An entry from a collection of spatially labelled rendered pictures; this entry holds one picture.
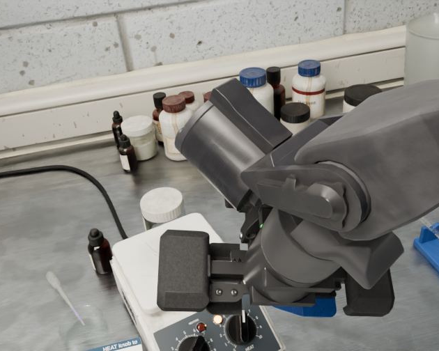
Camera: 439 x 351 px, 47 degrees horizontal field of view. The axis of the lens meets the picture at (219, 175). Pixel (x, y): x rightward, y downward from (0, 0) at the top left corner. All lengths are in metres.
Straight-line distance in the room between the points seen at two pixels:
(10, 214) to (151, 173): 0.24
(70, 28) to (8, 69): 0.14
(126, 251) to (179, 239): 0.23
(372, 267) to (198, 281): 0.14
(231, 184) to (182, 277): 0.10
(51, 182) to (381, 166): 0.76
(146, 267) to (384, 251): 0.34
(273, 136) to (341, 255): 0.08
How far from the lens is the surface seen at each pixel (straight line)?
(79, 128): 1.01
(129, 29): 0.98
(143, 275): 0.58
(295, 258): 0.30
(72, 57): 1.00
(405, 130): 0.22
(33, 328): 0.69
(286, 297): 0.37
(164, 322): 0.55
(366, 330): 0.63
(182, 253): 0.39
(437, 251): 0.72
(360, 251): 0.28
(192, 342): 0.55
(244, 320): 0.54
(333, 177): 0.24
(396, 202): 0.23
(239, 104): 0.31
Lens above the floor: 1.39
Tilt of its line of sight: 35 degrees down
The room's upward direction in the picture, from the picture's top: 6 degrees counter-clockwise
